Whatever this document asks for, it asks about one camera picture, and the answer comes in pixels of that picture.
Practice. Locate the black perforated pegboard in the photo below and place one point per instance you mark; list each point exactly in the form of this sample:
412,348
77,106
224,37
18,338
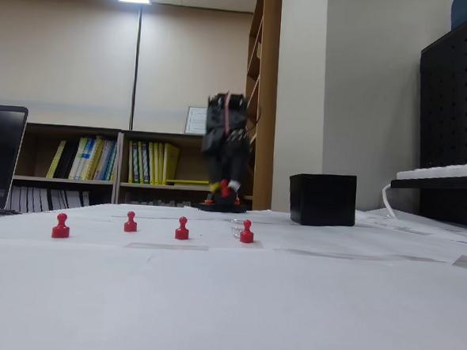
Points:
452,97

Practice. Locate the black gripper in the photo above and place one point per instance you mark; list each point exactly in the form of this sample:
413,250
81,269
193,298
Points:
231,164

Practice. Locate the black book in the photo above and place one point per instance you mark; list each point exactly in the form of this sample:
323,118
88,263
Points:
65,161

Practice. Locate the tall wooden bookshelf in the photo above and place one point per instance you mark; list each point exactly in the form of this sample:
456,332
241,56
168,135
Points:
270,66

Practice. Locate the framed white certificate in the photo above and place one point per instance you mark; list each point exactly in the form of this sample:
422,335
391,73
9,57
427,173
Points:
195,121

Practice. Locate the flat lying yellow folder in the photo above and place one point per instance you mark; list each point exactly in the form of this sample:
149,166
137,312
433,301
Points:
189,182

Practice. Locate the white paper table cover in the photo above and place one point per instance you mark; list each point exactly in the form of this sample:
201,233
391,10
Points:
225,301

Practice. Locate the white power strip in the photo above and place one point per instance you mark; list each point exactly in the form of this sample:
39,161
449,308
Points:
448,170

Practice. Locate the low wooden bookshelf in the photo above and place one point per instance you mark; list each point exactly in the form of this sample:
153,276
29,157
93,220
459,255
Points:
119,168

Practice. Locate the thin black wall pole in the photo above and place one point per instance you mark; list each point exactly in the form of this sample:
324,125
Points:
135,78

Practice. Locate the black plastic bin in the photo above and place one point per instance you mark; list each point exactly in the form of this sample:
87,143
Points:
323,200

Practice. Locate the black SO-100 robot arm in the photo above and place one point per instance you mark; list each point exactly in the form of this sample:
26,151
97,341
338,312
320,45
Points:
223,208

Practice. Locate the slanted yellow book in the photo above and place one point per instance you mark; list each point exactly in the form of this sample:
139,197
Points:
56,160

